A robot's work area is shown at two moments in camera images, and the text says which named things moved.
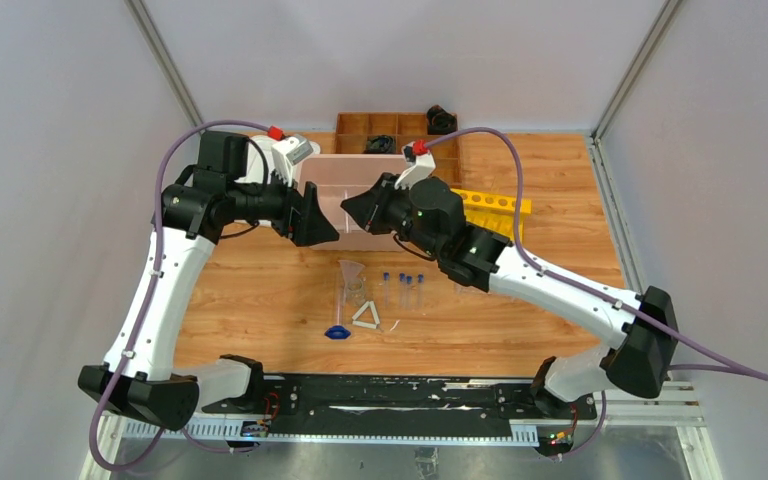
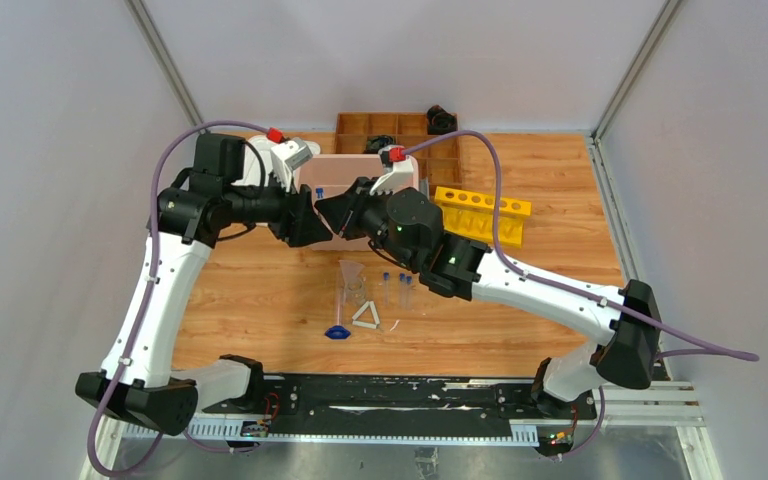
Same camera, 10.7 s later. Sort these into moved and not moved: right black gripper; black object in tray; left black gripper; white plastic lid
Moved: right black gripper
Not moved: left black gripper; black object in tray; white plastic lid
